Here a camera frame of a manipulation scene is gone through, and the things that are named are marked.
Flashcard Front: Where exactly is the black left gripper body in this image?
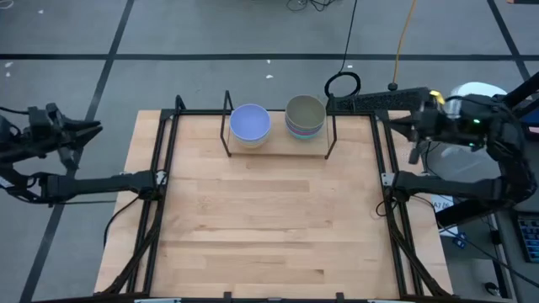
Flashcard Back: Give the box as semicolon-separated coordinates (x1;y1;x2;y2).
27;103;79;171

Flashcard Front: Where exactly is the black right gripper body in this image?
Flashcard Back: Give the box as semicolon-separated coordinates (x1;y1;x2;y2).
408;90;460;164

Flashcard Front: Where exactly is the olive grey bowl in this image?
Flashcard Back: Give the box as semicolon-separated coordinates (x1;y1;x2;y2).
285;94;327;130

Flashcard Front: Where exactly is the cream yellow bowl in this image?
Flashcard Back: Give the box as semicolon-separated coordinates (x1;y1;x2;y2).
232;134;270;146

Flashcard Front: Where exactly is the lavender bowl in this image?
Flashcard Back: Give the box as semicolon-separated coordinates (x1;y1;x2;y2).
229;104;272;142

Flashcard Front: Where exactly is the white paper label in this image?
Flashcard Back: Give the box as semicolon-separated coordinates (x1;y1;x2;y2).
431;194;454;214

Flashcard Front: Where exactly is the black pole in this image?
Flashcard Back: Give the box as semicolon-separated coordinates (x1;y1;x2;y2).
494;71;539;111

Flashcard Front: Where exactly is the black device with blue screen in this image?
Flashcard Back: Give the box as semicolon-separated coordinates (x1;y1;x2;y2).
507;104;539;142

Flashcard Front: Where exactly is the black support beam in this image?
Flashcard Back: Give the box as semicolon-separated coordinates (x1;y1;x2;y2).
435;201;510;228

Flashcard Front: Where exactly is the grey side table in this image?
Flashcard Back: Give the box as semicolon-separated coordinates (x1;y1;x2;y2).
479;95;539;214

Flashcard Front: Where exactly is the black keyboard with blue keys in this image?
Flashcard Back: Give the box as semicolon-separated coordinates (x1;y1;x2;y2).
514;212;539;264

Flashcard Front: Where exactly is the dark grey desk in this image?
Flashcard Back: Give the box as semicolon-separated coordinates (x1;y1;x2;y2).
493;206;539;303

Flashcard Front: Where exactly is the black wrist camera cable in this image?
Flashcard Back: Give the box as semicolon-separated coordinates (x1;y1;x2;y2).
0;106;31;117

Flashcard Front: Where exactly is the black cable with coil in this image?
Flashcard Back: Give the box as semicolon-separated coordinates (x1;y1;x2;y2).
323;0;362;101

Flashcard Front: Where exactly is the black arm base cable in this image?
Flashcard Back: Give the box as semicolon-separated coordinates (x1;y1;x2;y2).
103;195;142;249

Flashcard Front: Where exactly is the yellow cable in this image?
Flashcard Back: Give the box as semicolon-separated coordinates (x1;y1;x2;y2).
391;0;419;92

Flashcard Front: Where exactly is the black metal table frame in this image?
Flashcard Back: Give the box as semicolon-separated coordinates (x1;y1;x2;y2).
100;94;454;303

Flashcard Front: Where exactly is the long black floor cable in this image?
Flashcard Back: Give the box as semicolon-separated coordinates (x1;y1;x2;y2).
435;222;539;290

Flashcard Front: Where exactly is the black cable tangle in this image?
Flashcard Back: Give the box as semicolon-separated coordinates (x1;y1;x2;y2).
286;0;338;13

